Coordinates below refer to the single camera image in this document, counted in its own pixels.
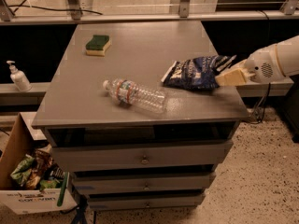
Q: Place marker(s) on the brown snack bag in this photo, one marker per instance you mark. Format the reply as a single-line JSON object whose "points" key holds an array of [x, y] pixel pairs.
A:
{"points": [[43, 161]]}

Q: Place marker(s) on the cardboard box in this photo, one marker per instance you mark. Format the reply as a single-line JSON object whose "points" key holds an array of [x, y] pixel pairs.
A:
{"points": [[25, 140]]}

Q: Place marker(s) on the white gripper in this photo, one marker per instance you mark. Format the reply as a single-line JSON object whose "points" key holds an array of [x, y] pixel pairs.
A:
{"points": [[262, 65]]}

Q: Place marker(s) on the drawer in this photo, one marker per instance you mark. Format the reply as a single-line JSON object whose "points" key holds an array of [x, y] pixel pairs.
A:
{"points": [[142, 183], [147, 200], [153, 155]]}

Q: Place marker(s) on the green yellow sponge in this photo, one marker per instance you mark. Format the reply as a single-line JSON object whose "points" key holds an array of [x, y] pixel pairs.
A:
{"points": [[98, 45]]}

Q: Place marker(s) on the middle drawer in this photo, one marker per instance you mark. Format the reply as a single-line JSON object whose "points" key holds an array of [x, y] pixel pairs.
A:
{"points": [[142, 183]]}

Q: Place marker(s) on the green snack bag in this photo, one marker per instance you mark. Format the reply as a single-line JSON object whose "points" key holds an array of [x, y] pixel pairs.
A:
{"points": [[23, 170]]}

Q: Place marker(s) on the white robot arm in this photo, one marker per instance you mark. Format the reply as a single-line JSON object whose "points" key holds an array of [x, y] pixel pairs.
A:
{"points": [[288, 57]]}

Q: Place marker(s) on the white pump dispenser bottle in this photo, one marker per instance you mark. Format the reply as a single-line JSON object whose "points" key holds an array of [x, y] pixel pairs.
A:
{"points": [[18, 77]]}

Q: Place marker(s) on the grey drawer cabinet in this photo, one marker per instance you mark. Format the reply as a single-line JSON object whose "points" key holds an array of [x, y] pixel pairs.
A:
{"points": [[77, 112]]}

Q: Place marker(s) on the top drawer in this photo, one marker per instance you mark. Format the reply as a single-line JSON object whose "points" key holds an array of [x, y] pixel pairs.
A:
{"points": [[153, 155]]}

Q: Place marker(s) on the blue chip bag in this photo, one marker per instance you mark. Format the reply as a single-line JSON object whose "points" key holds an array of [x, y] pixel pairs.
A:
{"points": [[197, 73]]}

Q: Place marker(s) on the green marker pen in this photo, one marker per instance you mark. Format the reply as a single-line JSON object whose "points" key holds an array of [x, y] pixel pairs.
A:
{"points": [[62, 191]]}

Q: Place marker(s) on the bottom drawer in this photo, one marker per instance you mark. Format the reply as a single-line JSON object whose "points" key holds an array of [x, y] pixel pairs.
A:
{"points": [[147, 200]]}

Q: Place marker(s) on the clear plastic water bottle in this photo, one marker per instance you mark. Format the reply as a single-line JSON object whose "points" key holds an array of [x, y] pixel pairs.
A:
{"points": [[131, 93]]}

